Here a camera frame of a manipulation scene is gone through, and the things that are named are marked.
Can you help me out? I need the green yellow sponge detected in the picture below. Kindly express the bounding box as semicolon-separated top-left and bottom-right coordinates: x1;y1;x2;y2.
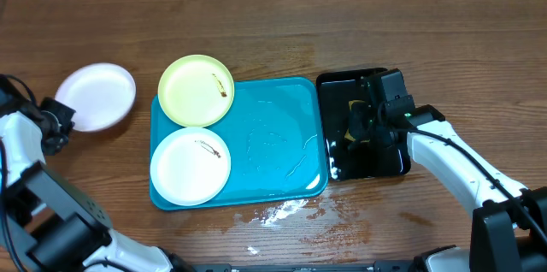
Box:
344;100;369;143

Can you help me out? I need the white plate with pink rim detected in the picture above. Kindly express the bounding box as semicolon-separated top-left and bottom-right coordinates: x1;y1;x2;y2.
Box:
55;62;136;133

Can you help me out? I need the yellow-green plate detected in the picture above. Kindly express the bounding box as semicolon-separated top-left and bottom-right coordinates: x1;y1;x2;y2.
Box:
157;55;235;127

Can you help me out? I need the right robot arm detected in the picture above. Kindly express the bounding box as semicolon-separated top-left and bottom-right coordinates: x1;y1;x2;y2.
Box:
346;100;546;271

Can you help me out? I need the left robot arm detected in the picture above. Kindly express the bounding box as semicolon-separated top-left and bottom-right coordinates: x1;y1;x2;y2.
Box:
1;74;192;272

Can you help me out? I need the black rectangular tray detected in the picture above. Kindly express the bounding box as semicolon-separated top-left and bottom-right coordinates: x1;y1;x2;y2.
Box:
316;68;411;181

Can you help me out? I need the teal plastic tray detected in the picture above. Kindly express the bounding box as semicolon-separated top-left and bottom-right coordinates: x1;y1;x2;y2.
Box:
149;76;329;211

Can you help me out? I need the white plate front left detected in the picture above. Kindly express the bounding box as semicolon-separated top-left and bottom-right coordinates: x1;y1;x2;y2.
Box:
150;127;232;206

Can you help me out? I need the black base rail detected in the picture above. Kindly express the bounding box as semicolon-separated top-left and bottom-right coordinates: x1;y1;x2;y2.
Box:
193;260;415;272

